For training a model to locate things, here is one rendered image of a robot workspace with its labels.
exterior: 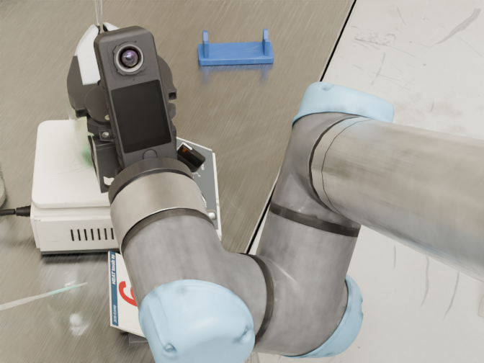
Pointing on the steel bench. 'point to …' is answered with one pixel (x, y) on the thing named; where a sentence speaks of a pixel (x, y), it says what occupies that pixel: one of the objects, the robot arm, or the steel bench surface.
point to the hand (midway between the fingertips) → (101, 28)
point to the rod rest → (235, 52)
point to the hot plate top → (63, 171)
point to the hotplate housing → (80, 226)
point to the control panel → (205, 178)
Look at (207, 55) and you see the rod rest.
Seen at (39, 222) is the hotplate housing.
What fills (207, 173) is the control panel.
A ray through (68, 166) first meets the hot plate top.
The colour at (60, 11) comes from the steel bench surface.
